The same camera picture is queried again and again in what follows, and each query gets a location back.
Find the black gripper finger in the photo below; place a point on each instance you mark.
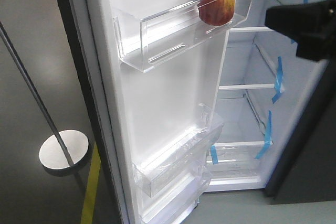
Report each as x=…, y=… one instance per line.
x=311, y=26

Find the red yellow apple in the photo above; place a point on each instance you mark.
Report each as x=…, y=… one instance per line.
x=216, y=12

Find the white-lined fridge door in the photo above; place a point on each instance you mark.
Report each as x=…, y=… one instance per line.
x=135, y=114

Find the dark grey fridge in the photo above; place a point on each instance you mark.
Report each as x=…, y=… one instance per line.
x=268, y=94

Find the clear fridge crisper drawer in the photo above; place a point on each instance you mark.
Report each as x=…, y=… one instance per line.
x=234, y=159

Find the clear upper door bin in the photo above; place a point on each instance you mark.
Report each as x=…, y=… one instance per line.
x=148, y=42

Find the clear door bin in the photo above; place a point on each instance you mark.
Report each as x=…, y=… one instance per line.
x=159, y=169
x=169, y=208
x=148, y=42

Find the clear middle door bin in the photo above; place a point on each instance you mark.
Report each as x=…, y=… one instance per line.
x=159, y=169

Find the clear lower door bin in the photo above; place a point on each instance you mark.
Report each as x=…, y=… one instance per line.
x=169, y=208

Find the silver pole floor stand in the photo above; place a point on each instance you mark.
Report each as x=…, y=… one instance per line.
x=21, y=68

